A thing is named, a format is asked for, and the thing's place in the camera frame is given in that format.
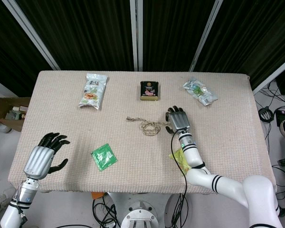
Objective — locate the crumpled white blue snack bag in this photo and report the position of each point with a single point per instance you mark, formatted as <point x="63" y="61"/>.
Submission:
<point x="200" y="91"/>

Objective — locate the white aluminium partition post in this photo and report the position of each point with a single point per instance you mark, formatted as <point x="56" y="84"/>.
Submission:
<point x="136" y="35"/>
<point x="31" y="33"/>
<point x="273" y="73"/>
<point x="205" y="35"/>

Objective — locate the brown cardboard box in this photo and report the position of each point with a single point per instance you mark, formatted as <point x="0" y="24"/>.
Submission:
<point x="4" y="107"/>

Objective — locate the black luncheon meat can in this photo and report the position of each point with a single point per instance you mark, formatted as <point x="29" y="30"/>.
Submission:
<point x="149" y="91"/>

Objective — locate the dark pleated partition panel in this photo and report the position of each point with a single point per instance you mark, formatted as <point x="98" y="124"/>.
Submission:
<point x="4" y="52"/>
<point x="173" y="33"/>
<point x="249" y="35"/>
<point x="85" y="33"/>

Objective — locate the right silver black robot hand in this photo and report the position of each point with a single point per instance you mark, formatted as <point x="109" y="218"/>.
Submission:
<point x="179" y="120"/>

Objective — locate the beige waffle weave tablecloth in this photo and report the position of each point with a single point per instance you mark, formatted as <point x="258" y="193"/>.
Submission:
<point x="133" y="152"/>

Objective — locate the black round floor device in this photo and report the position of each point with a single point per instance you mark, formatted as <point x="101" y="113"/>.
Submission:
<point x="266" y="114"/>

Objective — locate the grey round robot base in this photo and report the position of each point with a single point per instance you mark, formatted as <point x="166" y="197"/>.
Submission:
<point x="140" y="215"/>

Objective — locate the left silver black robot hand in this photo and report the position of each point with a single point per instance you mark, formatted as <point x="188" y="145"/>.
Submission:
<point x="36" y="160"/>

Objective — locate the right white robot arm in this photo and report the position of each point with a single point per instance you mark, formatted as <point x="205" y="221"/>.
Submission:
<point x="218" y="183"/>

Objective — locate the white carrot print snack bag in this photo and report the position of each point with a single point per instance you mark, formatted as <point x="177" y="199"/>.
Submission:
<point x="93" y="91"/>

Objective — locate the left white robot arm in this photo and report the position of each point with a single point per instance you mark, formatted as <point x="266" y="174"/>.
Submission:
<point x="16" y="204"/>

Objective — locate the yellow-green crumpled snack bag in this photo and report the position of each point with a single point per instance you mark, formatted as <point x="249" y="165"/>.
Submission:
<point x="179" y="158"/>

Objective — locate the orange flat object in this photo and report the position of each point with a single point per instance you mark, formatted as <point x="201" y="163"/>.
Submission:
<point x="97" y="195"/>

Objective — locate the flat green foil sachet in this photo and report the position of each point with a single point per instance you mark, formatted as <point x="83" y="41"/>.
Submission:
<point x="104" y="157"/>

